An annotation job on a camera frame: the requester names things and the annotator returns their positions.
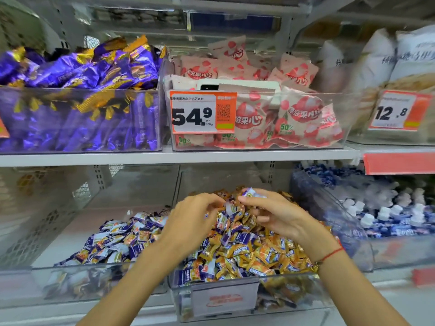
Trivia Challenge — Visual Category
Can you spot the pile of gold purple candies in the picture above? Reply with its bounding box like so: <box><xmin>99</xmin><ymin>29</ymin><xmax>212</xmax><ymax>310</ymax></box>
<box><xmin>177</xmin><ymin>188</ymin><xmax>335</xmax><ymax>311</ymax></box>

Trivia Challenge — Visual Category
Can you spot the red string bracelet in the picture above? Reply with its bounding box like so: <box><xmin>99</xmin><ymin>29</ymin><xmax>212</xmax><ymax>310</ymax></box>
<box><xmin>314</xmin><ymin>246</ymin><xmax>346</xmax><ymax>267</ymax></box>

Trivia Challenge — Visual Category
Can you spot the person's left hand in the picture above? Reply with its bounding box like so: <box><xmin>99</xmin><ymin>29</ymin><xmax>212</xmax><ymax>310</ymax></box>
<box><xmin>159</xmin><ymin>193</ymin><xmax>226</xmax><ymax>260</ymax></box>

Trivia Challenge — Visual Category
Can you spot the small purple white candy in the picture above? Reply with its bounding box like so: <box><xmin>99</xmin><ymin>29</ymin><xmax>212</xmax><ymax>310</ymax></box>
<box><xmin>243</xmin><ymin>187</ymin><xmax>266</xmax><ymax>200</ymax></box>

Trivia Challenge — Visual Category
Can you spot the person's right forearm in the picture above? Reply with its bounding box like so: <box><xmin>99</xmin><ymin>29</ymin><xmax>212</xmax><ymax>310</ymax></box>
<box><xmin>314</xmin><ymin>246</ymin><xmax>412</xmax><ymax>326</ymax></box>

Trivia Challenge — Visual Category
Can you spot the pile of purple gold packets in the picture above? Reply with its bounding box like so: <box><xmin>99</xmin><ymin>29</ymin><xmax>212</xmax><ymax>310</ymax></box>
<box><xmin>0</xmin><ymin>35</ymin><xmax>167</xmax><ymax>152</ymax></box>

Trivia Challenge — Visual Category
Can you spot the clear plastic bin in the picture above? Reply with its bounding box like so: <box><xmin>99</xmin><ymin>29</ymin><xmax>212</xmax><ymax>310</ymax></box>
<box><xmin>347</xmin><ymin>78</ymin><xmax>435</xmax><ymax>146</ymax></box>
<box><xmin>162</xmin><ymin>58</ymin><xmax>361</xmax><ymax>152</ymax></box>
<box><xmin>290</xmin><ymin>168</ymin><xmax>435</xmax><ymax>273</ymax></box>
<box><xmin>0</xmin><ymin>204</ymin><xmax>170</xmax><ymax>309</ymax></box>
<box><xmin>0</xmin><ymin>58</ymin><xmax>166</xmax><ymax>154</ymax></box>

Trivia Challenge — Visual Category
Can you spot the white shelf board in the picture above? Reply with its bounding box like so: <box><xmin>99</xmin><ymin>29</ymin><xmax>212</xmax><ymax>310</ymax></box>
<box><xmin>0</xmin><ymin>145</ymin><xmax>361</xmax><ymax>168</ymax></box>

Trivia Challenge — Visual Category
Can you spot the orange white price tag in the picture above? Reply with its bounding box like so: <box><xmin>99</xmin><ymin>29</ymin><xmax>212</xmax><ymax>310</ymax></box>
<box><xmin>369</xmin><ymin>90</ymin><xmax>433</xmax><ymax>132</ymax></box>
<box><xmin>169</xmin><ymin>90</ymin><xmax>238</xmax><ymax>135</ymax></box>

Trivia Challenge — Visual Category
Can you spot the pile of blue white candies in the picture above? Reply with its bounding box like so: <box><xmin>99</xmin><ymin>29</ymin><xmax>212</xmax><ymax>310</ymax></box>
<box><xmin>299</xmin><ymin>162</ymin><xmax>435</xmax><ymax>239</ymax></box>

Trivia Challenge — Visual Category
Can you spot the pile of pink white packets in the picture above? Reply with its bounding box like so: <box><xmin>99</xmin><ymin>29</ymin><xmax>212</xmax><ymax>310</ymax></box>
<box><xmin>172</xmin><ymin>35</ymin><xmax>344</xmax><ymax>149</ymax></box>

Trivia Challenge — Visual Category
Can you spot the person's right hand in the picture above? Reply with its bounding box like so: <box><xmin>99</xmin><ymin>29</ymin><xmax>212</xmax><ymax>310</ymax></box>
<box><xmin>237</xmin><ymin>189</ymin><xmax>341</xmax><ymax>265</ymax></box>

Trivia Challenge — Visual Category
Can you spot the person's left forearm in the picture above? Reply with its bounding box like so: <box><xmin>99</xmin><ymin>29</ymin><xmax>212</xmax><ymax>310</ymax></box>
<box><xmin>76</xmin><ymin>236</ymin><xmax>194</xmax><ymax>326</ymax></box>

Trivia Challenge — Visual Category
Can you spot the white snack bag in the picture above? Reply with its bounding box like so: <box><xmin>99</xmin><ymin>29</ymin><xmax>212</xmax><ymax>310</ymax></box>
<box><xmin>347</xmin><ymin>28</ymin><xmax>396</xmax><ymax>99</ymax></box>
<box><xmin>314</xmin><ymin>40</ymin><xmax>355</xmax><ymax>93</ymax></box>
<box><xmin>389</xmin><ymin>25</ymin><xmax>435</xmax><ymax>99</ymax></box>

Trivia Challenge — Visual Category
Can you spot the clear bin with white label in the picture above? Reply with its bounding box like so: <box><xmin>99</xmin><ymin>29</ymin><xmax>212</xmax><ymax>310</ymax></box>
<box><xmin>169</xmin><ymin>265</ymin><xmax>335</xmax><ymax>324</ymax></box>

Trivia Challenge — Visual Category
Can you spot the red shelf strip label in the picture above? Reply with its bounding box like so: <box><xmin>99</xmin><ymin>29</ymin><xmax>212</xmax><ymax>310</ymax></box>
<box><xmin>363</xmin><ymin>152</ymin><xmax>435</xmax><ymax>176</ymax></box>

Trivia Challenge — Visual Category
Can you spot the pile of purple white candies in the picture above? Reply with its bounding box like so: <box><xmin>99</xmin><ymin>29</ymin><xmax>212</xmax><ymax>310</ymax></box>
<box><xmin>44</xmin><ymin>210</ymin><xmax>170</xmax><ymax>296</ymax></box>

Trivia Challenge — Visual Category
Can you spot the small red shelf tag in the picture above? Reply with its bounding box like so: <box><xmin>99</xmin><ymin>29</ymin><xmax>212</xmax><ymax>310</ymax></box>
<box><xmin>412</xmin><ymin>268</ymin><xmax>435</xmax><ymax>288</ymax></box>

